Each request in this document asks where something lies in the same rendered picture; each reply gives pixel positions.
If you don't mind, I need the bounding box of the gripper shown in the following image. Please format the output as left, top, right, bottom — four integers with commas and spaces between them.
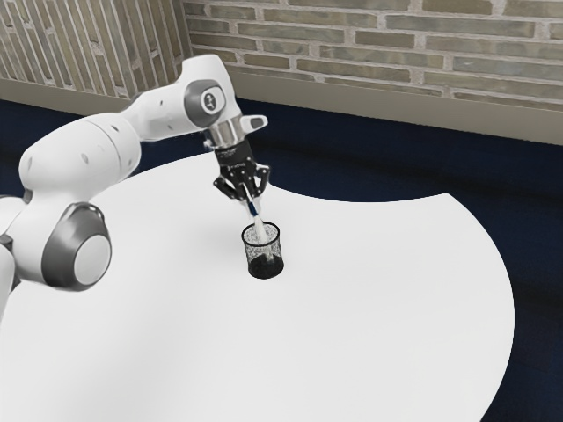
213, 139, 271, 201

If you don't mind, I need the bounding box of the white pen with blue band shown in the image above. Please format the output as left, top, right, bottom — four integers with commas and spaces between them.
240, 183, 270, 245

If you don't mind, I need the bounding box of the black mesh pen holder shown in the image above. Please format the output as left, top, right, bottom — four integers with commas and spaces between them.
240, 222, 285, 280

